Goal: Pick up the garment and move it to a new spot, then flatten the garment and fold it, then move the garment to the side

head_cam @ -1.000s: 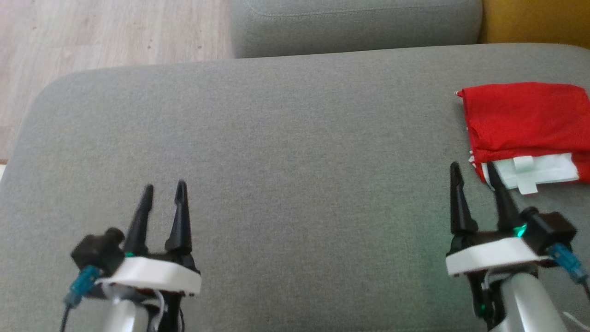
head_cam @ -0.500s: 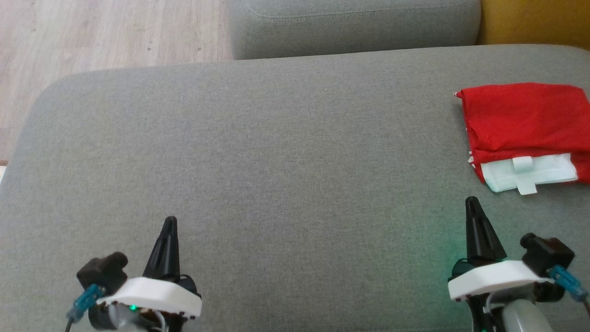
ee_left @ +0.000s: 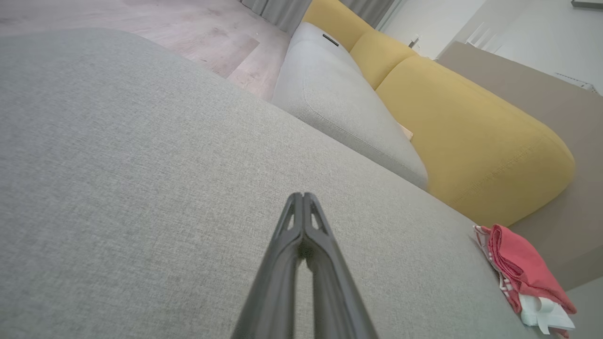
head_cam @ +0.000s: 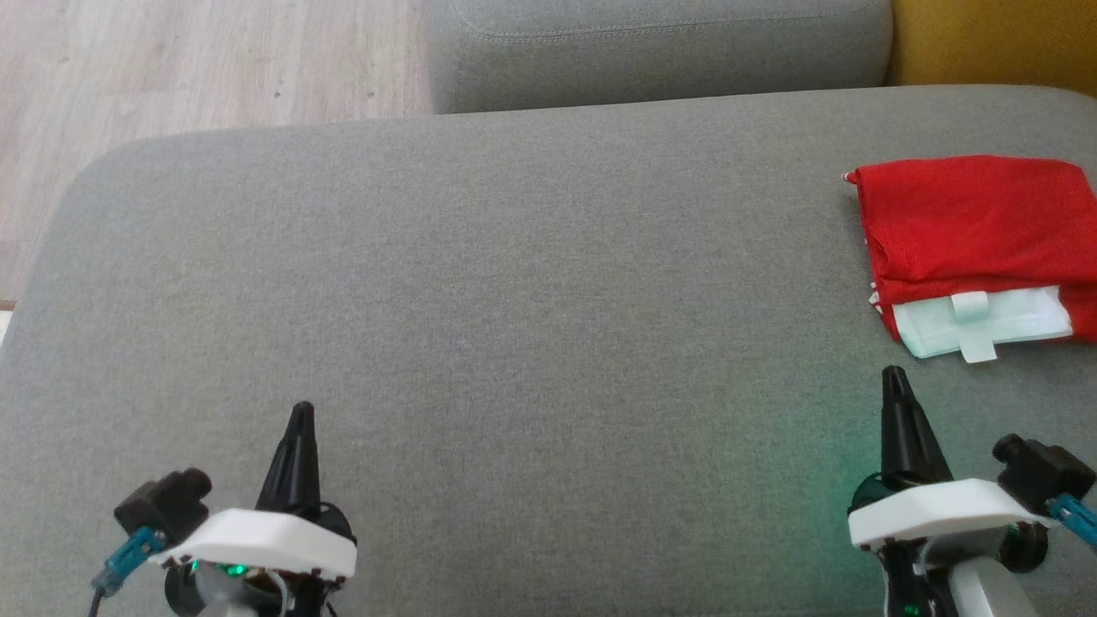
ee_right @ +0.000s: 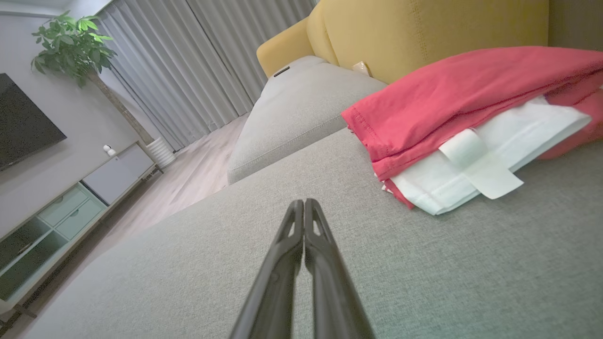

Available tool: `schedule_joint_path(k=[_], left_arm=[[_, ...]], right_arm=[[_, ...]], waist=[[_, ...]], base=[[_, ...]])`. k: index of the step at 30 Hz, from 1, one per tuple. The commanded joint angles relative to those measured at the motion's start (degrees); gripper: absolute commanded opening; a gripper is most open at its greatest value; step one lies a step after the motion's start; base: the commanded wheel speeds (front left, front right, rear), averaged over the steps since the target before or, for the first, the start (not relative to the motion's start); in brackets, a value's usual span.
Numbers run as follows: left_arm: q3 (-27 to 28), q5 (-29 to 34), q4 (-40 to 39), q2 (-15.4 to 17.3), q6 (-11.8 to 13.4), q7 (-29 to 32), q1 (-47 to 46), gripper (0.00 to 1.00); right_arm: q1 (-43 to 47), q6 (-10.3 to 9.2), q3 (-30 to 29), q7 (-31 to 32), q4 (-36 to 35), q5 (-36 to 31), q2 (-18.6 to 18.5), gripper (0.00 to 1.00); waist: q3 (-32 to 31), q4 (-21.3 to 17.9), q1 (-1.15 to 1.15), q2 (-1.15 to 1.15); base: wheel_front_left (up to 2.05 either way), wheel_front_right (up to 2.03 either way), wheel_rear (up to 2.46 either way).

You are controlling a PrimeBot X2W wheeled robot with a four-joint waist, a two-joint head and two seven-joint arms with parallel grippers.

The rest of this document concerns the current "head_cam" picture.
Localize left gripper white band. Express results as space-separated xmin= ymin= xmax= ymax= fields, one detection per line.
xmin=154 ymin=400 xmax=359 ymax=617

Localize grey sofa side cushion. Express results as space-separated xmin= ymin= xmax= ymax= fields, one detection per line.
xmin=429 ymin=0 xmax=894 ymax=115

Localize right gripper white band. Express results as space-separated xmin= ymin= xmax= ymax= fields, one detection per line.
xmin=848 ymin=366 xmax=1050 ymax=617

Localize cable with blue connector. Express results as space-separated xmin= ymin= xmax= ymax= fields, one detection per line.
xmin=88 ymin=527 xmax=168 ymax=617
xmin=1044 ymin=493 xmax=1097 ymax=549

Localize red jersey with white sleeves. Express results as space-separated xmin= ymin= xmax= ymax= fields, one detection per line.
xmin=844 ymin=154 xmax=1097 ymax=365

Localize grey fabric sofa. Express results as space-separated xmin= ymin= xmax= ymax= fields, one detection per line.
xmin=0 ymin=84 xmax=1097 ymax=617

